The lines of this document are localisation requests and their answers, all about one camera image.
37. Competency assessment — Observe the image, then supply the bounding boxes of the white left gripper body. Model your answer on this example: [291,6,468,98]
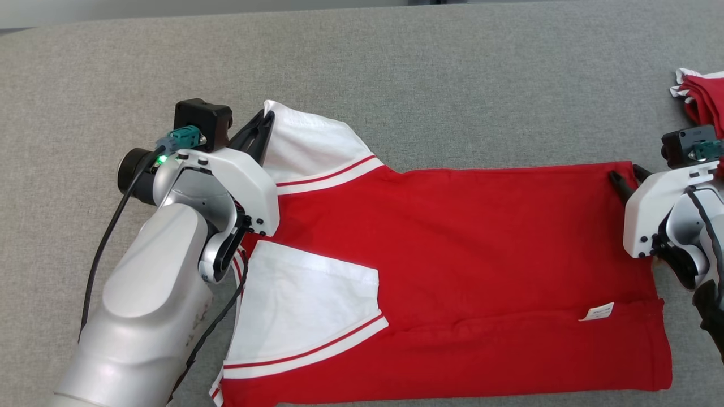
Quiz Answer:
[174,147,281,238]

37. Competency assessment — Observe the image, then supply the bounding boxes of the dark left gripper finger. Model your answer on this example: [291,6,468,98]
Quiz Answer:
[248,111,277,168]
[229,110,267,154]

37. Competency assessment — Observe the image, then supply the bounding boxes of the red shorts with white stripe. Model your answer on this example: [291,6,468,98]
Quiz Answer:
[670,68,724,176]

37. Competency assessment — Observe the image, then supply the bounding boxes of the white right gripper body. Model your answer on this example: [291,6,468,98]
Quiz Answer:
[622,163,719,259]

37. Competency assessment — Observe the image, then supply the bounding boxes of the red jersey with white sleeves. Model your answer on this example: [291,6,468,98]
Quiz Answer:
[208,99,674,407]

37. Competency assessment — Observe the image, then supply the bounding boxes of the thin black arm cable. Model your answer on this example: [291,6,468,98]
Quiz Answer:
[167,249,251,405]

